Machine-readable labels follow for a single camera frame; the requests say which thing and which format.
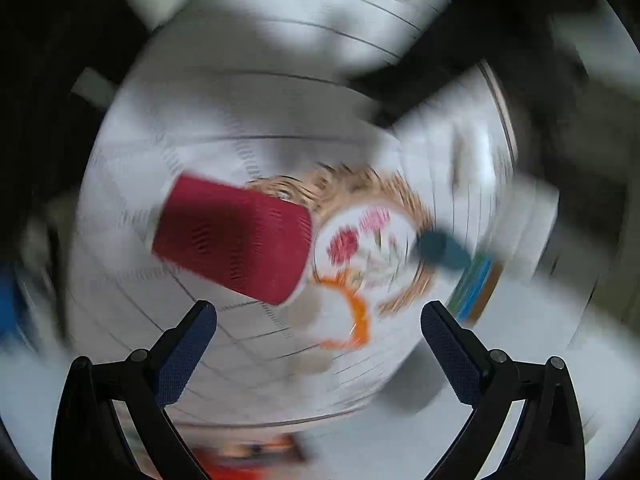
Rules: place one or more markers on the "white gridded mat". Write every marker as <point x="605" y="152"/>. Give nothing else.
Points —
<point x="280" y="220"/>

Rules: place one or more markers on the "red and orange object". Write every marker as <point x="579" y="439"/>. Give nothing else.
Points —
<point x="250" y="460"/>

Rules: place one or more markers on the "white orange-rimmed mug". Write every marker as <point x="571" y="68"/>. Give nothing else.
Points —
<point x="350" y="317"/>

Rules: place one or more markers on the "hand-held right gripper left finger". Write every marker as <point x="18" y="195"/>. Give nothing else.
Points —
<point x="182" y="355"/>

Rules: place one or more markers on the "blue and brown box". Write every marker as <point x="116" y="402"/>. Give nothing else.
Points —
<point x="475" y="287"/>

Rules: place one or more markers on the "red ribbed cup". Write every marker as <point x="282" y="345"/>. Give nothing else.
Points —
<point x="232" y="240"/>

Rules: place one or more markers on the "floral plate with woven rim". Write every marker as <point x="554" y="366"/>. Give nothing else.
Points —
<point x="367" y="250"/>

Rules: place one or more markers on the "teal blue object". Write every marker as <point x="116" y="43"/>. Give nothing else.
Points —
<point x="442" y="250"/>

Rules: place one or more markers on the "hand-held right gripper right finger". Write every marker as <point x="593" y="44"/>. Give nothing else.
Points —
<point x="457" y="355"/>

